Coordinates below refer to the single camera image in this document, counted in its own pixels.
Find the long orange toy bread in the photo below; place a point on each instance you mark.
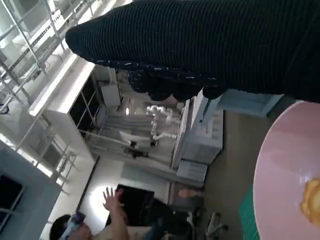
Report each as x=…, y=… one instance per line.
x=311, y=200

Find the person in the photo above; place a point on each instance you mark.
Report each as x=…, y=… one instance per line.
x=117, y=230

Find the grey-blue box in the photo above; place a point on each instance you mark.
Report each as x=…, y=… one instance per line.
x=250, y=102

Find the dark window panel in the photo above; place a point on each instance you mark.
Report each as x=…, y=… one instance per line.
x=10, y=195

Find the office chair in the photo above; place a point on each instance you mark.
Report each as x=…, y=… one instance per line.
x=215, y=225

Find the green cutting mat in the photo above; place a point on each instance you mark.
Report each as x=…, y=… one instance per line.
x=250, y=217

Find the person's hand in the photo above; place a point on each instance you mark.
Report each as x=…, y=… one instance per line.
x=112, y=200

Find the black monitor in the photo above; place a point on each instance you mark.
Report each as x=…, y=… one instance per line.
x=140, y=192

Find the whiteboard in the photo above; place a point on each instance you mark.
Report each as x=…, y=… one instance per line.
x=110, y=93

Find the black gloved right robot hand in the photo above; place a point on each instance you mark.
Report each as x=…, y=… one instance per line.
x=200, y=37

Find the metal shelving rack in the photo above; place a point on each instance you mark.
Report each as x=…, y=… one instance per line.
x=30, y=55

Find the pink bowl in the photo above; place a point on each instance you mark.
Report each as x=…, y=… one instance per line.
x=280, y=162

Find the large white cabinet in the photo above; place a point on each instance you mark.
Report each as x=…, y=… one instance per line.
x=202, y=140

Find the headset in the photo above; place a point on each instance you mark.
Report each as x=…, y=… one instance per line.
x=73, y=223

